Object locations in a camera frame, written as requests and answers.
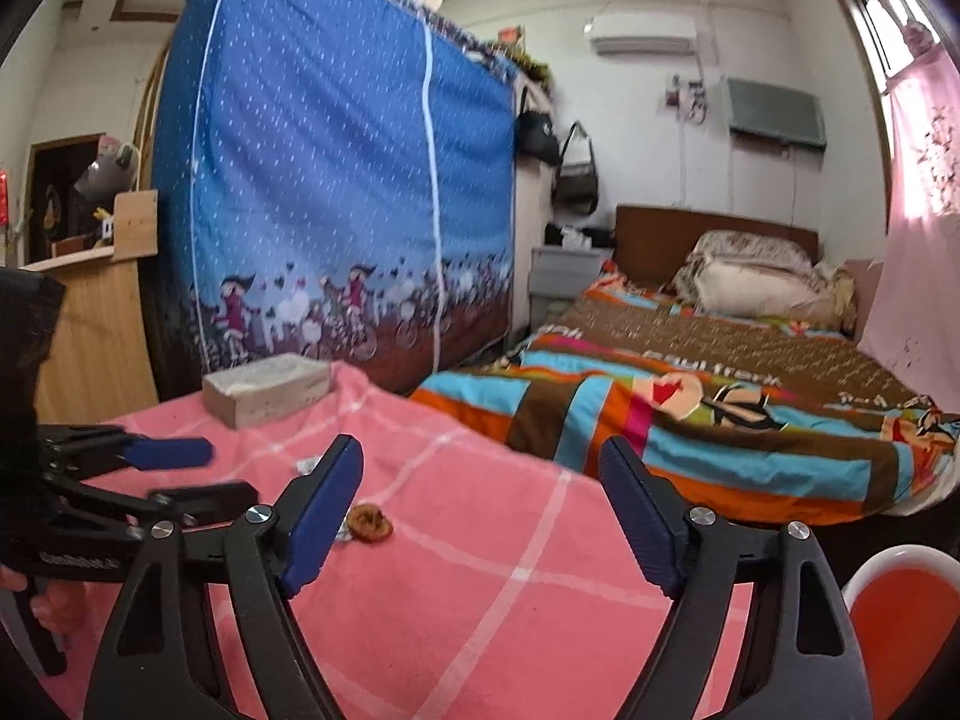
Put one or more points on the plain wooden board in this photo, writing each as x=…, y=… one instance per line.
x=136, y=225

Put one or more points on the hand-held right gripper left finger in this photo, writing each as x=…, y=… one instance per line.
x=322, y=514

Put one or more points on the grey nightstand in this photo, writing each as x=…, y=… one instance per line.
x=562, y=281

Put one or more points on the colourful patchwork bed cover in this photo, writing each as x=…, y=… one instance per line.
x=712, y=405

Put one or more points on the grey stone brick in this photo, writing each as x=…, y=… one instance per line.
x=262, y=390

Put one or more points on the white air conditioner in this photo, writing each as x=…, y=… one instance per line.
x=643, y=34

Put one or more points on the cream pillow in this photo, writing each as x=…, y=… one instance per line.
x=757, y=289

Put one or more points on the pink plaid blanket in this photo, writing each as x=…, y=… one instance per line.
x=480, y=577

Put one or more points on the blue printed fabric wardrobe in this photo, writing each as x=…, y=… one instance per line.
x=322, y=165

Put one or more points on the person's left hand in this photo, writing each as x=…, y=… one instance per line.
x=56, y=607

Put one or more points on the red white plastic chair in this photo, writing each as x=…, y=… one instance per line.
x=911, y=615

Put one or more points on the black handbag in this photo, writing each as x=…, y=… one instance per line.
x=538, y=135

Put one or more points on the brown wooden headboard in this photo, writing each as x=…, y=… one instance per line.
x=645, y=232

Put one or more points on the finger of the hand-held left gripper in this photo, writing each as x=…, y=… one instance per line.
x=210, y=499
x=169, y=452

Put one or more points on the wall socket cluster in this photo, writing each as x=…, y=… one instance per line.
x=686, y=97

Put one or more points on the light wooden desk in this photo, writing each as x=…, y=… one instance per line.
x=94, y=337

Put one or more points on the brown handbag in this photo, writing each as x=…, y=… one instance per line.
x=576, y=184

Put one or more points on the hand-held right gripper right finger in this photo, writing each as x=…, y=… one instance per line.
x=637, y=521

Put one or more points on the brown walnut shell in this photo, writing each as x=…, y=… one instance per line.
x=369, y=523

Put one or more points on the pink curtain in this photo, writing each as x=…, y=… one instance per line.
x=915, y=240

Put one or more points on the grey stuffed toy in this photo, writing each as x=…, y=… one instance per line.
x=105, y=172

